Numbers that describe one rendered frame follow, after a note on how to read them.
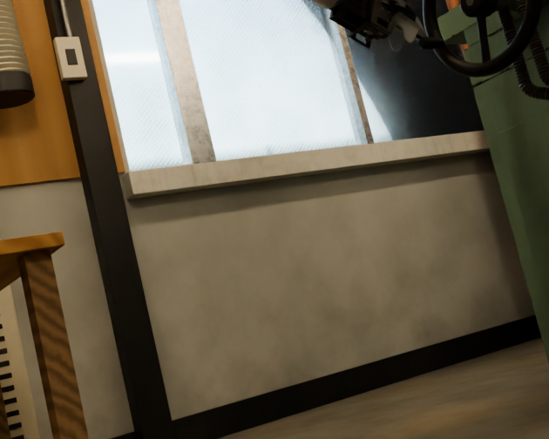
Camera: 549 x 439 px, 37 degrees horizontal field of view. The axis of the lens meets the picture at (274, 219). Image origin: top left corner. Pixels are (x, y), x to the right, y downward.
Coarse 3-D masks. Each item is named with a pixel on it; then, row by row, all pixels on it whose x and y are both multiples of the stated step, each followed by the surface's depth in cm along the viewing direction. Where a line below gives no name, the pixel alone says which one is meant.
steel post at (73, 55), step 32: (64, 0) 250; (64, 32) 247; (64, 64) 242; (64, 96) 248; (96, 96) 248; (96, 128) 245; (96, 160) 243; (96, 192) 241; (96, 224) 240; (128, 224) 243; (128, 256) 241; (128, 288) 239; (128, 320) 237; (128, 352) 235; (128, 384) 236; (160, 384) 237; (160, 416) 235
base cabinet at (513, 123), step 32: (480, 96) 183; (512, 96) 176; (512, 128) 177; (544, 128) 170; (512, 160) 178; (544, 160) 171; (512, 192) 179; (544, 192) 172; (512, 224) 181; (544, 224) 173; (544, 256) 174; (544, 288) 176; (544, 320) 177
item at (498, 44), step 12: (516, 24) 173; (540, 24) 168; (492, 36) 179; (504, 36) 176; (540, 36) 169; (468, 48) 185; (480, 48) 182; (492, 48) 179; (504, 48) 176; (528, 48) 171; (468, 60) 185; (480, 60) 182
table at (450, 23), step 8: (456, 8) 186; (448, 16) 188; (456, 16) 186; (464, 16) 184; (440, 24) 190; (448, 24) 188; (456, 24) 187; (464, 24) 185; (472, 24) 183; (448, 32) 189; (456, 32) 187; (448, 40) 190; (456, 40) 192; (464, 40) 193
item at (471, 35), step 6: (546, 0) 166; (516, 12) 173; (486, 18) 179; (492, 18) 178; (498, 18) 177; (516, 18) 173; (474, 24) 182; (486, 24) 180; (492, 24) 178; (498, 24) 177; (468, 30) 184; (474, 30) 182; (492, 30) 178; (468, 36) 184; (474, 36) 183; (468, 42) 184; (474, 42) 183
